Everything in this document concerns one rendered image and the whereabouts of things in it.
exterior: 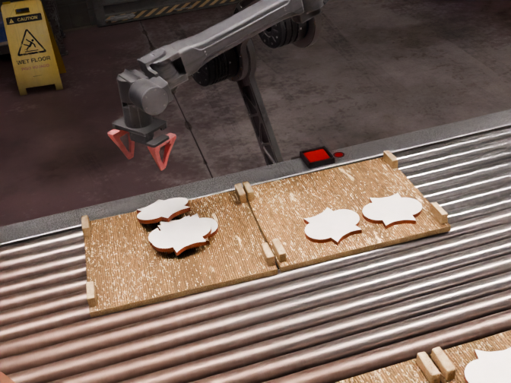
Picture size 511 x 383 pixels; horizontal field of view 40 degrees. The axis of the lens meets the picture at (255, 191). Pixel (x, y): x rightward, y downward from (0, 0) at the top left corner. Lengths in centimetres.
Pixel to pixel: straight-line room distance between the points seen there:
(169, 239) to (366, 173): 56
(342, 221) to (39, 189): 252
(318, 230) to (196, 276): 30
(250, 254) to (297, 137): 247
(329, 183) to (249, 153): 210
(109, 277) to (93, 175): 236
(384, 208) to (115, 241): 64
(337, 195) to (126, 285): 57
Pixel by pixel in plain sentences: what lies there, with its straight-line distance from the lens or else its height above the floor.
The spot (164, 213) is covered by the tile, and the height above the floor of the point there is 97.
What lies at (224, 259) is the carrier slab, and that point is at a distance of 158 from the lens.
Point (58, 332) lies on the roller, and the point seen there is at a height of 92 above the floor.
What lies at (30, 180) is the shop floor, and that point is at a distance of 404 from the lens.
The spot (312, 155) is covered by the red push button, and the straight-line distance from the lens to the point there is 195.
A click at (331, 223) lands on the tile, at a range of 164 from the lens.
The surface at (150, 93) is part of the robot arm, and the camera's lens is 135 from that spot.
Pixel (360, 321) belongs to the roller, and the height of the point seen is 92.
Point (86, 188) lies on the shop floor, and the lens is 383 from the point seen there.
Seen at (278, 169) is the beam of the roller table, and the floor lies 92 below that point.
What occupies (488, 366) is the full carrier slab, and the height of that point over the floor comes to 95.
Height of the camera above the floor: 190
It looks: 32 degrees down
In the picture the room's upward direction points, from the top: 6 degrees counter-clockwise
